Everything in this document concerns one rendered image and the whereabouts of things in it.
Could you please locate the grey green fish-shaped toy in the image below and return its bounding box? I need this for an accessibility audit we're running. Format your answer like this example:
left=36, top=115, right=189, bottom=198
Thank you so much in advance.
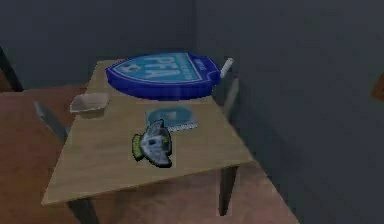
left=131, top=118, right=174, bottom=169

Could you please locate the small beige tray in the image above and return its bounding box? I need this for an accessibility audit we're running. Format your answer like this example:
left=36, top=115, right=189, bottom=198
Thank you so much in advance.
left=69, top=92, right=111, bottom=115

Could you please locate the white cylinder stick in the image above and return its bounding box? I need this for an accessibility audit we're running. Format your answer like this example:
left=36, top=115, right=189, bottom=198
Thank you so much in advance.
left=219, top=57, right=235, bottom=79

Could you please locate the pale blue flat packet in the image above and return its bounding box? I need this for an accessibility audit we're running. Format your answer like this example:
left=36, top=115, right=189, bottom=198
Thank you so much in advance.
left=144, top=105, right=199, bottom=132

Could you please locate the light wooden table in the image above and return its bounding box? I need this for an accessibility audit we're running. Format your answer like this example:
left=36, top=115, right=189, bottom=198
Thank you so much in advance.
left=41, top=59, right=256, bottom=224

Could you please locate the blue shield-shaped box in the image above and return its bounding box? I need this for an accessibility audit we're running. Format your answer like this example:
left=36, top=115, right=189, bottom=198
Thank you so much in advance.
left=105, top=51, right=222, bottom=101

